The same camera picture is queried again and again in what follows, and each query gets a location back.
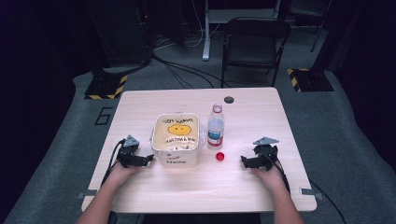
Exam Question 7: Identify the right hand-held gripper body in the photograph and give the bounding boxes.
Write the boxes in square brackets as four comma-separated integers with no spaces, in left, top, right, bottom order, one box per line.
[252,136,280,172]

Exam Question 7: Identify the person's right hand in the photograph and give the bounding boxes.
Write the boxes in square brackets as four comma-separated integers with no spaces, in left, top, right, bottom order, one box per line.
[250,162,287,194]

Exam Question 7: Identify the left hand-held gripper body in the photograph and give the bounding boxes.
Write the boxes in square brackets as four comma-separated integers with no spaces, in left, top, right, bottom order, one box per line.
[117,134,142,169]

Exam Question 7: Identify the person's left hand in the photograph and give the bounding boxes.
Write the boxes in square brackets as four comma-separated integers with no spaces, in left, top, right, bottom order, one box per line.
[106,161,142,189]

